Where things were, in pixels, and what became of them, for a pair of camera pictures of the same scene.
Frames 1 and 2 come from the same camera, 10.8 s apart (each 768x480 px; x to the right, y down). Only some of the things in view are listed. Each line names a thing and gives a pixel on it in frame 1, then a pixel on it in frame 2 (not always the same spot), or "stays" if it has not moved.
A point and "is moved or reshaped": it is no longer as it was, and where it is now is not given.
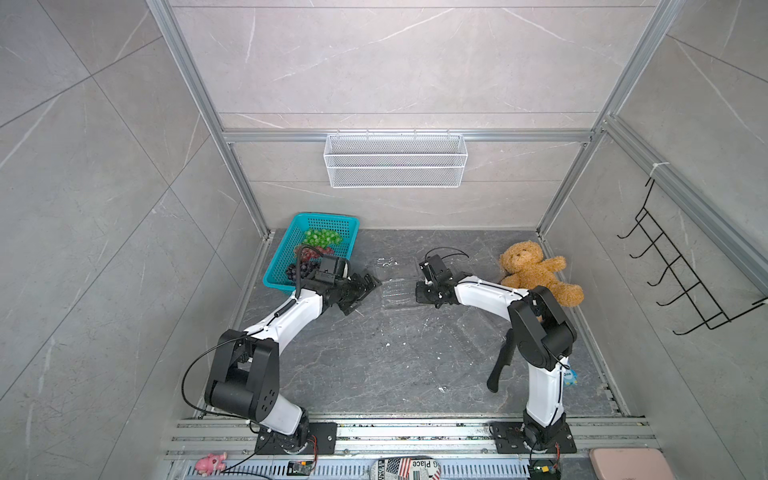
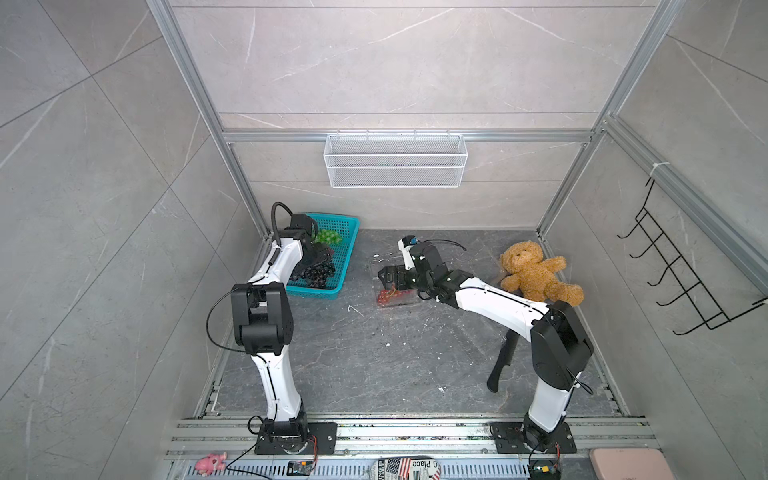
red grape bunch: (308, 253) is moved or reshaped
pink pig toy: (207, 464) stays
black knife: (503, 360) stays
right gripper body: (428, 293) to (424, 284)
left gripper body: (342, 290) to (319, 254)
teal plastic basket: (284, 256) stays
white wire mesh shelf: (394, 161) stays
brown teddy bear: (528, 268) stays
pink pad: (630, 464) stays
